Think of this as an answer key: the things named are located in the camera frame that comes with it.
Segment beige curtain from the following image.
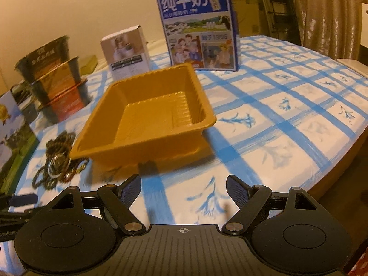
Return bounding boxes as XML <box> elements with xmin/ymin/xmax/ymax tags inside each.
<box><xmin>294</xmin><ymin>0</ymin><xmax>367</xmax><ymax>60</ymax></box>

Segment dark beaded necklace pile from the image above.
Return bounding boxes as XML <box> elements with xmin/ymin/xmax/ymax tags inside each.
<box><xmin>31</xmin><ymin>130</ymin><xmax>90</xmax><ymax>191</ymax></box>

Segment stacked dark gold bowls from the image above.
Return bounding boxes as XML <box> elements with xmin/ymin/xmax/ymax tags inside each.
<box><xmin>14</xmin><ymin>35</ymin><xmax>90</xmax><ymax>124</ymax></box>

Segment dark metal shelf rack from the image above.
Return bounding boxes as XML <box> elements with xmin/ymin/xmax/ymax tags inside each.
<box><xmin>262</xmin><ymin>0</ymin><xmax>301</xmax><ymax>46</ymax></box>

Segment black left-hand gripper tool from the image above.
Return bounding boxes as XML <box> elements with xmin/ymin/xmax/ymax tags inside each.
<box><xmin>0</xmin><ymin>193</ymin><xmax>39</xmax><ymax>235</ymax></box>

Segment blue checked floral tablecloth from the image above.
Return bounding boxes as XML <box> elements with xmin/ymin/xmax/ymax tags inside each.
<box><xmin>0</xmin><ymin>35</ymin><xmax>368</xmax><ymax>276</ymax></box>

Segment blue milk carton box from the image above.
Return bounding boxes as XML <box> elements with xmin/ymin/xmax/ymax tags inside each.
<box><xmin>157</xmin><ymin>0</ymin><xmax>241</xmax><ymax>71</ymax></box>

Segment small white product box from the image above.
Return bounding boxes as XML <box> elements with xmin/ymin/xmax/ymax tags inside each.
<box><xmin>101</xmin><ymin>25</ymin><xmax>151</xmax><ymax>81</ymax></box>

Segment orange plastic tray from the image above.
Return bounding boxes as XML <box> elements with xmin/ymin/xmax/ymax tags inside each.
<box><xmin>70</xmin><ymin>63</ymin><xmax>216</xmax><ymax>170</ymax></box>

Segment green blue picture box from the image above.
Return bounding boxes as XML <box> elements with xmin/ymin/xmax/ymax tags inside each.
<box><xmin>0</xmin><ymin>91</ymin><xmax>39</xmax><ymax>194</ymax></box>

